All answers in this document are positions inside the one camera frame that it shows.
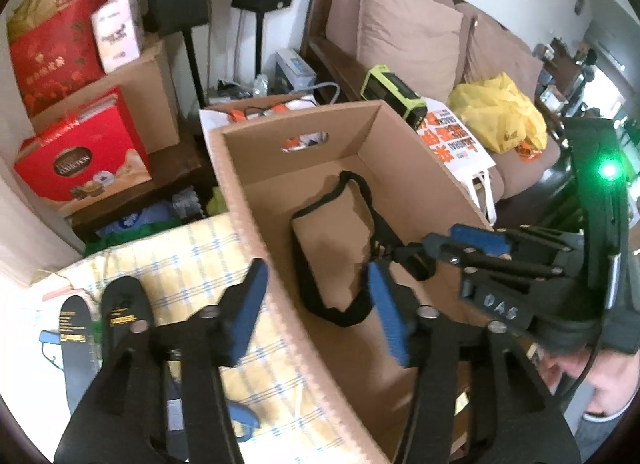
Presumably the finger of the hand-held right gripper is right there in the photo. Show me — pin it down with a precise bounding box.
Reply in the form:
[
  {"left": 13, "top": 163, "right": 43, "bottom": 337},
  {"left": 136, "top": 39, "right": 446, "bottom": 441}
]
[
  {"left": 448, "top": 224, "right": 588, "bottom": 257},
  {"left": 420, "top": 234, "right": 576, "bottom": 282}
]

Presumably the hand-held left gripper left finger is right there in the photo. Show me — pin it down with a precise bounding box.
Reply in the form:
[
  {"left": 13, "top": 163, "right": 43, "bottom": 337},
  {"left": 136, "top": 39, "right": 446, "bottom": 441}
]
[{"left": 54, "top": 258, "right": 271, "bottom": 464}]

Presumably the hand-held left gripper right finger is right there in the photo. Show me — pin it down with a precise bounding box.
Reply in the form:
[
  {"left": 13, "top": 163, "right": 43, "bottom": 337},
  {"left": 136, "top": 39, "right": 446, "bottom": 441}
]
[{"left": 366, "top": 262, "right": 583, "bottom": 464}]

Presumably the brown bag with black strap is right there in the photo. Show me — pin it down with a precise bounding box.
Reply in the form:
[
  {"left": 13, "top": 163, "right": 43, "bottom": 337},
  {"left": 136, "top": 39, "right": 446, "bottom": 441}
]
[{"left": 290, "top": 171, "right": 436, "bottom": 329}]

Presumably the blue plastic clothes hanger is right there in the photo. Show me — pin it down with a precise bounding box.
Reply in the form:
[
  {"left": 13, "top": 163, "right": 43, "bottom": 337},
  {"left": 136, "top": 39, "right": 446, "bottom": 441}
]
[{"left": 39, "top": 330, "right": 263, "bottom": 443}]

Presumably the large cardboard box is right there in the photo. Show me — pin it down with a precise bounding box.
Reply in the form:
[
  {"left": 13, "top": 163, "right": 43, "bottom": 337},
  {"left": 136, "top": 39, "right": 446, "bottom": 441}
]
[{"left": 207, "top": 100, "right": 493, "bottom": 464}]

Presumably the person's right hand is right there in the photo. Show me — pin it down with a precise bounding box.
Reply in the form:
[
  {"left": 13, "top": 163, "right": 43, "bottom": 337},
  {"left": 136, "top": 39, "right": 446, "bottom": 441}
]
[{"left": 537, "top": 344, "right": 640, "bottom": 417}]

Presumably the yellow checked cloth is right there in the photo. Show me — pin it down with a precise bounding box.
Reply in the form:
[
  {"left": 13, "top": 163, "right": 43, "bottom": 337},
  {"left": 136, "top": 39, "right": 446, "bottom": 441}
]
[{"left": 30, "top": 214, "right": 381, "bottom": 464}]

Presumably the brown sofa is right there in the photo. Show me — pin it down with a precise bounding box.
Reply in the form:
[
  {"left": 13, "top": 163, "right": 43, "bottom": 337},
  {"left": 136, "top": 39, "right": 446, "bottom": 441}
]
[{"left": 300, "top": 0, "right": 566, "bottom": 202}]

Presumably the white tote bag orange print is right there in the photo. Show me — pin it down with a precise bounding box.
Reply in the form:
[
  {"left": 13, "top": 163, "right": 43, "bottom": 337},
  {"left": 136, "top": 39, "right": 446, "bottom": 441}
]
[{"left": 415, "top": 96, "right": 498, "bottom": 225}]

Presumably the black shoe insole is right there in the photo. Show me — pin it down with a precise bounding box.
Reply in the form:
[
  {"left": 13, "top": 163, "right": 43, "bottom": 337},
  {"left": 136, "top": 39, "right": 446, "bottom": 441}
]
[
  {"left": 57, "top": 295, "right": 98, "bottom": 412},
  {"left": 100, "top": 276, "right": 151, "bottom": 377}
]

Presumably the yellow plastic bag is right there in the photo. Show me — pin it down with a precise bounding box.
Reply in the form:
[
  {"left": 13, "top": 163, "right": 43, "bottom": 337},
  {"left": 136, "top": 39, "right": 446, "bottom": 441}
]
[{"left": 446, "top": 72, "right": 548, "bottom": 155}]

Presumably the blue plastic pack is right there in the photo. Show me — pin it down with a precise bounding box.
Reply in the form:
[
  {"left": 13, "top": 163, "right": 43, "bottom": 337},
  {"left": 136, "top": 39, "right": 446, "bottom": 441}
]
[{"left": 95, "top": 199, "right": 176, "bottom": 239}]

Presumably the cluttered side table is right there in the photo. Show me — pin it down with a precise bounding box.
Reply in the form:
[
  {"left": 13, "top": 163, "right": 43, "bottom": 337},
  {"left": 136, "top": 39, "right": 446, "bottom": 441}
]
[{"left": 532, "top": 36, "right": 601, "bottom": 112}]

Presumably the dark wooden cabinet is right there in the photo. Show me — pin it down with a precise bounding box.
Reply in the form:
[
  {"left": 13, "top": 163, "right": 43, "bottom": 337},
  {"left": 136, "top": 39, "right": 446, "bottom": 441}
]
[{"left": 65, "top": 134, "right": 216, "bottom": 245}]

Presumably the green and black device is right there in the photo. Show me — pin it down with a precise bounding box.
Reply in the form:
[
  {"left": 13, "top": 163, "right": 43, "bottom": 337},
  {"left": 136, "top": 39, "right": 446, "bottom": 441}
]
[{"left": 360, "top": 64, "right": 428, "bottom": 131}]

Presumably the small cluttered cardboard box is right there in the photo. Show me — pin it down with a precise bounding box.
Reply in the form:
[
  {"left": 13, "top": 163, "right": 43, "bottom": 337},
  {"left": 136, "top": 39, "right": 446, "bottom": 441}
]
[{"left": 199, "top": 92, "right": 321, "bottom": 145}]

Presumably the person's grey clothing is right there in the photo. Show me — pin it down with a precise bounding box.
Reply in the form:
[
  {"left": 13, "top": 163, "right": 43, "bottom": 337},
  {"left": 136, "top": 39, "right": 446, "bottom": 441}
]
[{"left": 572, "top": 406, "right": 633, "bottom": 464}]

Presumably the red biscuit gift box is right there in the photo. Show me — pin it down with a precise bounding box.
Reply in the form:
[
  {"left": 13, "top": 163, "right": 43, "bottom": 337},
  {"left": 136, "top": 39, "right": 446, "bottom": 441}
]
[{"left": 13, "top": 86, "right": 153, "bottom": 205}]

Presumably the large brown sofa cushion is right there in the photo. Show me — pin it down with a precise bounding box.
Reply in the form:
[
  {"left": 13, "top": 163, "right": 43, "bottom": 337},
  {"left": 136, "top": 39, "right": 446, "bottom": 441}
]
[{"left": 325, "top": 0, "right": 473, "bottom": 89}]

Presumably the closed brown cardboard box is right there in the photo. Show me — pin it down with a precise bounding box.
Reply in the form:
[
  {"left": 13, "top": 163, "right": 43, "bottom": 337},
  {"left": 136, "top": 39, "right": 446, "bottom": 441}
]
[{"left": 32, "top": 38, "right": 181, "bottom": 155}]

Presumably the white and blue box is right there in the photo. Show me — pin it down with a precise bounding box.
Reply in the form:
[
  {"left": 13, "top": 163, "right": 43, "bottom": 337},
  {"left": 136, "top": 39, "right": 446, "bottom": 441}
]
[{"left": 274, "top": 48, "right": 318, "bottom": 94}]

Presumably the black speaker stand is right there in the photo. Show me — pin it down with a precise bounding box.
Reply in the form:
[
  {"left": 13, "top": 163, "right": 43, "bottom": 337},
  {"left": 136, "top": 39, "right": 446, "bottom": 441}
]
[
  {"left": 255, "top": 8, "right": 266, "bottom": 79},
  {"left": 180, "top": 28, "right": 207, "bottom": 107}
]

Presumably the small white carton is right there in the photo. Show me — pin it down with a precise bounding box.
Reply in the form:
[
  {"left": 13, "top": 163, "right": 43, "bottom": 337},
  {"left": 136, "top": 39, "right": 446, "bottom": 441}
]
[{"left": 90, "top": 0, "right": 143, "bottom": 74}]

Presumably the red patterned gift bag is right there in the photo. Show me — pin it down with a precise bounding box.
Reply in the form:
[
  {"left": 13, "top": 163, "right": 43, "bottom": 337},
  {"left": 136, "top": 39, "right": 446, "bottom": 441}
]
[{"left": 9, "top": 0, "right": 108, "bottom": 117}]

